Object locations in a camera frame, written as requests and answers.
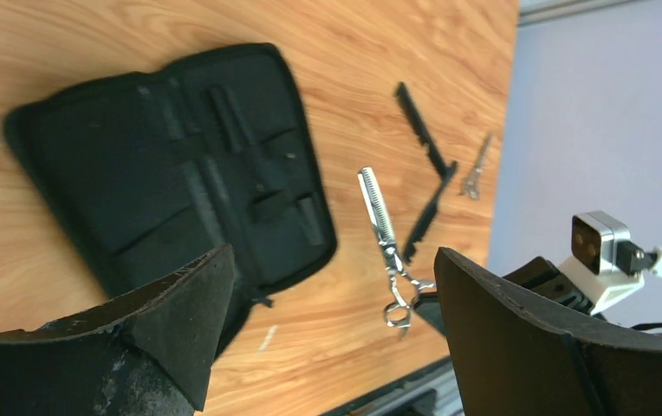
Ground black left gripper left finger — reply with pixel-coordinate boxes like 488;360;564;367
0;245;235;415

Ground silver thinning scissors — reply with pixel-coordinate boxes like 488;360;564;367
357;166;436;339

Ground black folding comb razor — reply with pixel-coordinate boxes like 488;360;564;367
394;81;458;265

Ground black zip tool case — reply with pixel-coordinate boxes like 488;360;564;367
2;43;338;350

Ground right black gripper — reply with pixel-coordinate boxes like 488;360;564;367
412;257;603;336

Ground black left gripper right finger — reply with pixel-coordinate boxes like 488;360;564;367
434;248;662;415

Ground small silver scissors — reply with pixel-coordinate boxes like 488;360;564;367
458;132;494;200

